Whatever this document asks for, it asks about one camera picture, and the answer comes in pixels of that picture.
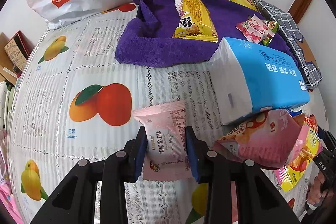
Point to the pink bedding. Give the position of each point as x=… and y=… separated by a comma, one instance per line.
x=9, y=197

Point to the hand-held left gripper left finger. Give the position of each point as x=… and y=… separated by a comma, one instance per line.
x=141, y=153

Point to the patterned book box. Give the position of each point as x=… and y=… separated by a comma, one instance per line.
x=15, y=50

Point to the yellow snack packet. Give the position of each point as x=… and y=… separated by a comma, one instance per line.
x=194, y=14

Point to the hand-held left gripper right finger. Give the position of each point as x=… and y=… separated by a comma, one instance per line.
x=193, y=153

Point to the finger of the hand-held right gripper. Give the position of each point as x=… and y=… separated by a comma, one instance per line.
x=325, y=138

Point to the person's right hand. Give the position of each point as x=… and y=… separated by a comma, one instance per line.
x=315, y=187

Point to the white spotted pillow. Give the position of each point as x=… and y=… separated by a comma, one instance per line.
x=5, y=106

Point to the pale pink snack packet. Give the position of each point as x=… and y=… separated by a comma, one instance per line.
x=166, y=140

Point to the grey checked cloth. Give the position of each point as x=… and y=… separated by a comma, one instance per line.
x=286, y=22

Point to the pink orange snack packet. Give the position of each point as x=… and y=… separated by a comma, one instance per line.
x=270, y=145

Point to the small pink candy packet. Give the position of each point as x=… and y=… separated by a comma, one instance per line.
x=253, y=28

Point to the blue tissue pack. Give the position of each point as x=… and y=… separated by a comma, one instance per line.
x=262, y=77

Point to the purple towel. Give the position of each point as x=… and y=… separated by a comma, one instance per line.
x=157, y=37

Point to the green candy packet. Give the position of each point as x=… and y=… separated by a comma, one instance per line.
x=274, y=25

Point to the pink pointed snack packet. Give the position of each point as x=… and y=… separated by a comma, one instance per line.
x=178, y=7

